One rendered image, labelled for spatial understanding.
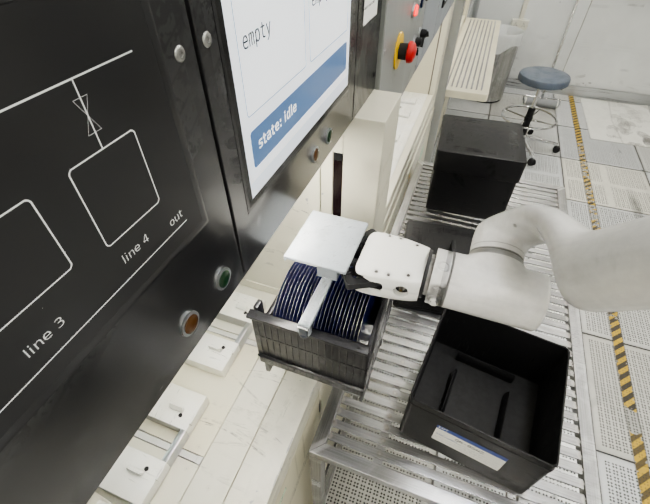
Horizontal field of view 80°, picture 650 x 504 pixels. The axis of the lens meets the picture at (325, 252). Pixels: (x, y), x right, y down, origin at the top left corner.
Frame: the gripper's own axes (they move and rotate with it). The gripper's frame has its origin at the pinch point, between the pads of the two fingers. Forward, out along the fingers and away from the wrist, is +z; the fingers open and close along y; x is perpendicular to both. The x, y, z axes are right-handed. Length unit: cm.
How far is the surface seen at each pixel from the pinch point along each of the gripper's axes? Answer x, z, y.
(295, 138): 23.2, 1.2, -8.3
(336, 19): 31.6, 1.2, 4.4
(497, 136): -23, -27, 97
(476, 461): -44, -35, -6
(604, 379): -124, -105, 86
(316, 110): 23.7, 1.2, -2.1
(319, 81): 26.6, 1.2, -1.1
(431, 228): -38, -14, 58
